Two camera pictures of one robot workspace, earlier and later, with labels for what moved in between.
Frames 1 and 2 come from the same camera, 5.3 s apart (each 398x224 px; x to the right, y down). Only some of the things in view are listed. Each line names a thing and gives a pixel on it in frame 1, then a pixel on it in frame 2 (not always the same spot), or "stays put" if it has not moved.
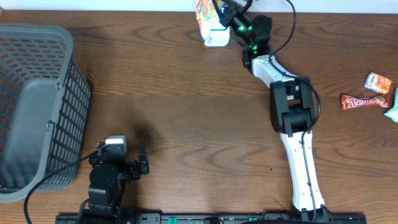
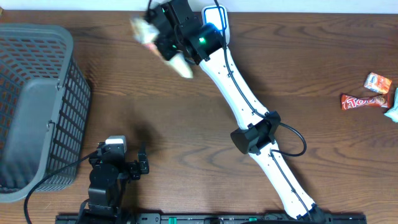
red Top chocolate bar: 348,102 stays put
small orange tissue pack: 379,83 stays put
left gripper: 134,170 stays put
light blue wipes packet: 393,113 stays put
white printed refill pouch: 206,15 → 148,33
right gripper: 228,12 → 162,45
